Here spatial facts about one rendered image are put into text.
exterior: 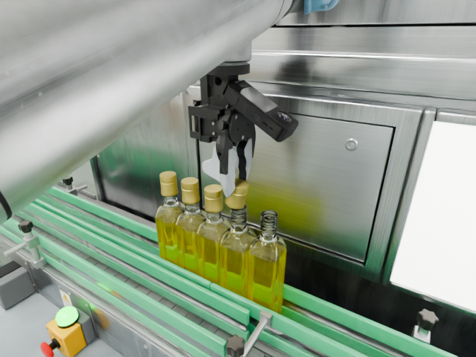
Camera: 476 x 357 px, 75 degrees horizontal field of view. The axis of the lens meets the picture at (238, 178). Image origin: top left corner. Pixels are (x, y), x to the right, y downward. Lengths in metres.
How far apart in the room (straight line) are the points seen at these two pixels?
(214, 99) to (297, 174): 0.24
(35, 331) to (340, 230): 0.78
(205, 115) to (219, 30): 0.31
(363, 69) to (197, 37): 0.41
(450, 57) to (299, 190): 0.32
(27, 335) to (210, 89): 0.76
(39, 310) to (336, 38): 0.96
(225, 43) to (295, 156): 0.44
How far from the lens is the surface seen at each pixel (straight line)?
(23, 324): 1.03
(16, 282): 1.06
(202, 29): 0.17
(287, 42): 0.61
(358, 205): 0.61
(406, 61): 0.54
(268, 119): 0.44
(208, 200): 0.57
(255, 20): 0.23
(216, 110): 0.47
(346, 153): 0.58
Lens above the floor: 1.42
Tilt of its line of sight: 25 degrees down
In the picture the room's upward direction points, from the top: straight up
